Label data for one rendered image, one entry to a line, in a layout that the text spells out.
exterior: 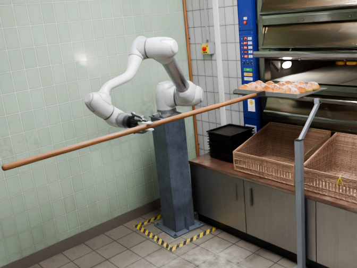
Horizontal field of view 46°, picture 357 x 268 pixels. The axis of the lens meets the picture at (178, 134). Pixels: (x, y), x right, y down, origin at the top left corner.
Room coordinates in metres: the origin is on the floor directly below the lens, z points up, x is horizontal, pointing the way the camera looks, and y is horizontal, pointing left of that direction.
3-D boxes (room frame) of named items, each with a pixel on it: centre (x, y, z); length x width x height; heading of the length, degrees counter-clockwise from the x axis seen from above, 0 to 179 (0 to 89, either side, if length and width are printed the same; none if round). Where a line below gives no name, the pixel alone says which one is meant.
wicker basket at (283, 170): (2.97, -0.75, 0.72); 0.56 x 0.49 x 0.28; 40
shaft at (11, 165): (2.28, 0.12, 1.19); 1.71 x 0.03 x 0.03; 128
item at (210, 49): (3.82, -0.34, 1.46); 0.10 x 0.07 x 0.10; 39
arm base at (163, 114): (3.31, 0.09, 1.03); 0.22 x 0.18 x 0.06; 125
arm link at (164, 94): (3.31, 0.07, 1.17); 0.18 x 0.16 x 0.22; 68
